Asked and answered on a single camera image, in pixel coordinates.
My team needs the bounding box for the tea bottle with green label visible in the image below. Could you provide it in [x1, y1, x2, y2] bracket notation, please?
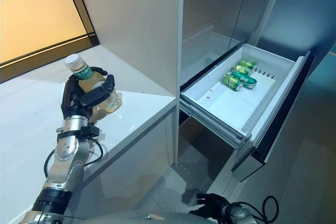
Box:
[64, 54, 123, 125]

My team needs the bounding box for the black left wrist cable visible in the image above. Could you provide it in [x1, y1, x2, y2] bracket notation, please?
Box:
[43, 136, 103, 180]

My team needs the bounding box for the white counter cabinet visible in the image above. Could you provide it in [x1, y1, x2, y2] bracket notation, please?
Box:
[0, 44, 177, 224]

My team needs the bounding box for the tall white cabinet panel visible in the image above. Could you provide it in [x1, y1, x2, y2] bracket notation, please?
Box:
[73, 0, 185, 168]

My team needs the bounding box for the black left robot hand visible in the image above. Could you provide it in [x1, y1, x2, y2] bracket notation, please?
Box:
[60, 67, 116, 121]

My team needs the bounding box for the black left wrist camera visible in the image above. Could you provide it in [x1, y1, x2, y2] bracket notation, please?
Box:
[80, 125, 101, 138]

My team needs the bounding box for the steel fridge door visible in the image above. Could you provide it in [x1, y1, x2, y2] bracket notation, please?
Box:
[229, 0, 279, 49]
[181, 0, 256, 84]

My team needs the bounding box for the steel fridge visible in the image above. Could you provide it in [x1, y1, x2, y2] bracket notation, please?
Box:
[178, 0, 316, 183]

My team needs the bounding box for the green drink can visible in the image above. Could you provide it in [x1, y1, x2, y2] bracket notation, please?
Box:
[230, 69, 258, 90]
[234, 59, 257, 74]
[222, 74, 245, 92]

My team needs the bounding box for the white plastic drawer bin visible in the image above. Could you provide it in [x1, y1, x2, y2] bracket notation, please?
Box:
[181, 43, 303, 138]

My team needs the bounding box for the dark window frame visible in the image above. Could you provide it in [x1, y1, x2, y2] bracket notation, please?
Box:
[0, 0, 101, 83]

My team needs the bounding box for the grey steel side cabinet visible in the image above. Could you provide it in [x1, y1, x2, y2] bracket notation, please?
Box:
[256, 0, 336, 83]

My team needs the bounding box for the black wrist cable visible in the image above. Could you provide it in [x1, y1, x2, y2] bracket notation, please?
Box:
[43, 136, 103, 180]
[258, 195, 280, 224]

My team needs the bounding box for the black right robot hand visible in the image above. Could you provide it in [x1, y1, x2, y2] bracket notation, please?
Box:
[188, 193, 232, 221]

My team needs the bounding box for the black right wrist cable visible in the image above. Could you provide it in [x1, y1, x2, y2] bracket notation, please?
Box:
[258, 195, 280, 224]

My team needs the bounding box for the grey robot torso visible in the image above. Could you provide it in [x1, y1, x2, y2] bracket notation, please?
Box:
[61, 209, 212, 224]

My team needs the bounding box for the white fridge drawer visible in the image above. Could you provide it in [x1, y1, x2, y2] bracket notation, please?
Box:
[179, 43, 316, 183]

